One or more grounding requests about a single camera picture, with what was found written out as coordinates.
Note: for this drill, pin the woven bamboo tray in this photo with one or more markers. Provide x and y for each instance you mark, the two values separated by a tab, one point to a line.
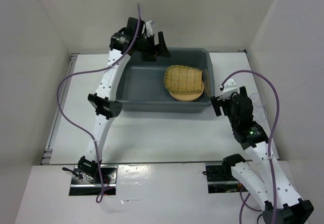
183	79

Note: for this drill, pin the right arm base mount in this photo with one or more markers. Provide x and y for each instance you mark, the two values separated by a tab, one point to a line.
218	181

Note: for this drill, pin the aluminium frame rail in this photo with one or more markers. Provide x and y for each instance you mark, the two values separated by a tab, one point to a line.
46	157

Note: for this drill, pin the grey plastic bin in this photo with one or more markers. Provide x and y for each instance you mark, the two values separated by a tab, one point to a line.
141	87

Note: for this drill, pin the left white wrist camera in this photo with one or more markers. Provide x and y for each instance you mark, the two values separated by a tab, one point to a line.
148	29

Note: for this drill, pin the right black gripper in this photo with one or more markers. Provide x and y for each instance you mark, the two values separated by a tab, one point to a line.
216	104

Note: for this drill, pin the clear plastic cup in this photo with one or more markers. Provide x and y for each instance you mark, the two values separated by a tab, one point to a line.
259	113
258	100

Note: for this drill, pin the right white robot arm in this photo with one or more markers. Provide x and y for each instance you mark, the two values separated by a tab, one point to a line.
277	198

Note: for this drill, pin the tan plate with bear print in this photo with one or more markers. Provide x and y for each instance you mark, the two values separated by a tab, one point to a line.
188	96

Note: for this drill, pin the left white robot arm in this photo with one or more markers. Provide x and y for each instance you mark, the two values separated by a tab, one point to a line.
137	36

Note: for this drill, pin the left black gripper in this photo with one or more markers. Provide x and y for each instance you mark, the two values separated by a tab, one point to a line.
153	51

